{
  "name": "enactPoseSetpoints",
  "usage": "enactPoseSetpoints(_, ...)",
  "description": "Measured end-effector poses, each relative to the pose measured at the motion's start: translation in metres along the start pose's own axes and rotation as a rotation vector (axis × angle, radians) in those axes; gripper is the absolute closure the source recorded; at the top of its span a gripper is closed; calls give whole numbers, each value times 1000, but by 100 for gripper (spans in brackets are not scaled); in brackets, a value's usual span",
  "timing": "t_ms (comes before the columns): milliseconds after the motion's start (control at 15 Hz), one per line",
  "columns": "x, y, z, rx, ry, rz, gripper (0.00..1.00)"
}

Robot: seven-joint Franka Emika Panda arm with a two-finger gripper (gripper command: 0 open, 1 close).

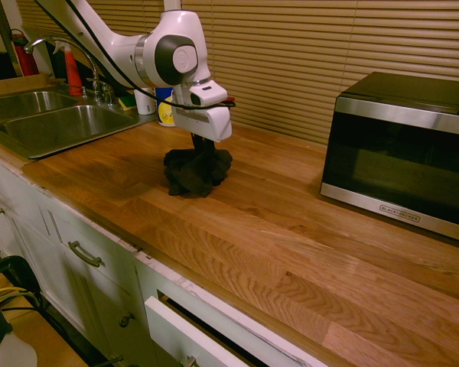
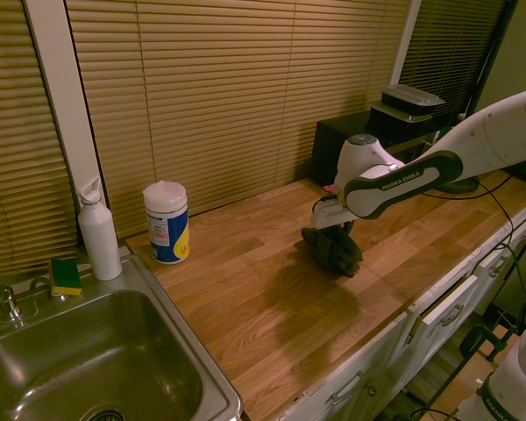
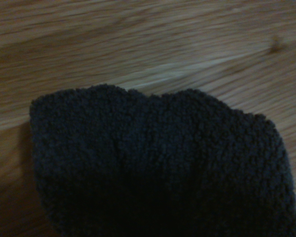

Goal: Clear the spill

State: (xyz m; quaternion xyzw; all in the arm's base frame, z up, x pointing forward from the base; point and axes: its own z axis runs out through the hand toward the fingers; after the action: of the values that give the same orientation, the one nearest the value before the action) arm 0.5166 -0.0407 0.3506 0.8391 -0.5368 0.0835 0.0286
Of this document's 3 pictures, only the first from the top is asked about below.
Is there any black metal cart frame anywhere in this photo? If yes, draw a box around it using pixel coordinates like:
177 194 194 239
0 255 44 310

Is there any chrome sink faucet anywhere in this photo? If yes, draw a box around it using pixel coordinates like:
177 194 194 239
24 36 116 107

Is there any green and yellow sponge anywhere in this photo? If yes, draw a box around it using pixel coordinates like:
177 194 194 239
117 94 138 112

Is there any yellow cable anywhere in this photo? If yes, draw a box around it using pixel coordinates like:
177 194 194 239
0 285 37 307

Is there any black microwave oven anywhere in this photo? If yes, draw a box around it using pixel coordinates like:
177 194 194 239
320 71 459 245

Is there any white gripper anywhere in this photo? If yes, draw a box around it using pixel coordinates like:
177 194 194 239
171 84 233 155

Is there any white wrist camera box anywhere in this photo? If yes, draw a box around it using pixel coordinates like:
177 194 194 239
188 79 229 109

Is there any beige horizontal window blind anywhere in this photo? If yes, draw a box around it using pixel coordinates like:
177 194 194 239
15 0 166 89
181 0 459 146

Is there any red spray bottle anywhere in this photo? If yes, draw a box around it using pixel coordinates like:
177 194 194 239
53 41 83 97

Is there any dark cloth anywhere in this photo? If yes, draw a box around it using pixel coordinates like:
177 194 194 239
163 148 233 199

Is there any stainless steel sink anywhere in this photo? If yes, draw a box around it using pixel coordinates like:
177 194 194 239
0 89 158 161

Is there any open white drawer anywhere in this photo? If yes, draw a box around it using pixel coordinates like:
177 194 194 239
144 296 261 367

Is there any metal drawer handle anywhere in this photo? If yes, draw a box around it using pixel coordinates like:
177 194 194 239
67 240 105 268

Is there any disinfecting wipes canister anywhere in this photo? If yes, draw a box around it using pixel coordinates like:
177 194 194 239
155 86 177 128

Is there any red fire extinguisher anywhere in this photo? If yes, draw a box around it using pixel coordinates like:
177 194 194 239
8 29 40 77

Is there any white kitchen base cabinet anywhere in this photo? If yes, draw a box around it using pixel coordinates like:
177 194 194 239
0 151 330 367

